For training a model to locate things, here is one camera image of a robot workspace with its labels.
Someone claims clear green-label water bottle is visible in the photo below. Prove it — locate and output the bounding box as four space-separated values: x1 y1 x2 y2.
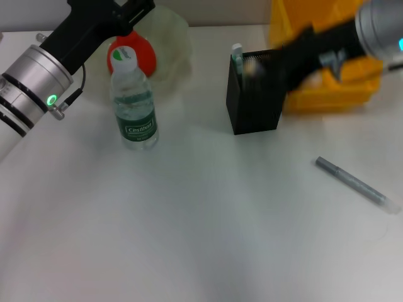
108 45 160 151

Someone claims black mesh pen holder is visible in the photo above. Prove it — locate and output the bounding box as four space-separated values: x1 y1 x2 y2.
225 48 290 136

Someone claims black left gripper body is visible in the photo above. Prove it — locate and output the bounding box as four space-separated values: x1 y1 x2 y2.
39 0 135 76

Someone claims green pen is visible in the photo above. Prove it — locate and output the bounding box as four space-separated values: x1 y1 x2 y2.
231 43 244 76

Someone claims silver marker pen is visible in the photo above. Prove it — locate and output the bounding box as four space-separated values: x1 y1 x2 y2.
315 156 401 215

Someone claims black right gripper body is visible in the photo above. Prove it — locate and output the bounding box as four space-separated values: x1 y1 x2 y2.
276 20 368 92

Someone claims yellow plastic bin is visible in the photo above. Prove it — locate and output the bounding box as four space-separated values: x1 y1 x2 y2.
268 0 387 114

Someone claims green glass fruit bowl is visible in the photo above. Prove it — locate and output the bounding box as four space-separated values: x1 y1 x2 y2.
72 3 193 100

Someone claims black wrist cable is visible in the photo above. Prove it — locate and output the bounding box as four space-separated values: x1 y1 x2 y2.
318 49 403 83
52 64 86 121

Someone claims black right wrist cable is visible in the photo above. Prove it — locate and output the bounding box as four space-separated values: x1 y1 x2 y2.
318 49 403 83

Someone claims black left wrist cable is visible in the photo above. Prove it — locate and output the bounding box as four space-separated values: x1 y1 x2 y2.
52 64 86 121

